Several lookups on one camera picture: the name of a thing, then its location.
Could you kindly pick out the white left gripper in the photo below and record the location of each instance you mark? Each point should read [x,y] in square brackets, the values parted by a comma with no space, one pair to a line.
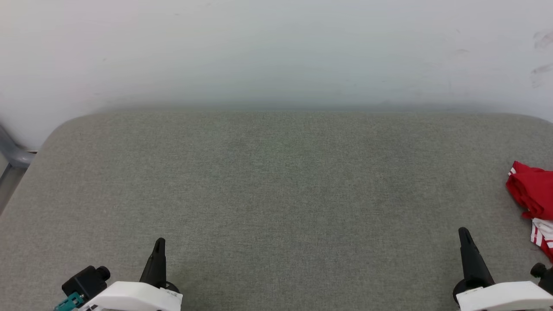
[138,298]

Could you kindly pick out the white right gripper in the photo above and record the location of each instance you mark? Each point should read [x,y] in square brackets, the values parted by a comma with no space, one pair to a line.
[505,297]

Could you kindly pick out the red and white jersey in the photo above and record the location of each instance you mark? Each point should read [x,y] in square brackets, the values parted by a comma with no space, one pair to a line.
[533,190]

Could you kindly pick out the grey fabric sofa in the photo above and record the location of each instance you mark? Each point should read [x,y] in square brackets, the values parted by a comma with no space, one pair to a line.
[276,203]

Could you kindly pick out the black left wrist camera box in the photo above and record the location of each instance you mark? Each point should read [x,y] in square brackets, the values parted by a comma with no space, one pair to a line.
[86,280]

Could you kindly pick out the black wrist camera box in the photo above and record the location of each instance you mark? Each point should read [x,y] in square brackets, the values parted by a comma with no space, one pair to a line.
[545,276]
[86,280]

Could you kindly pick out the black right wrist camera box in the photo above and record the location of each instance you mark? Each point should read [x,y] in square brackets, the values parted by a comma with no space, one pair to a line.
[545,276]

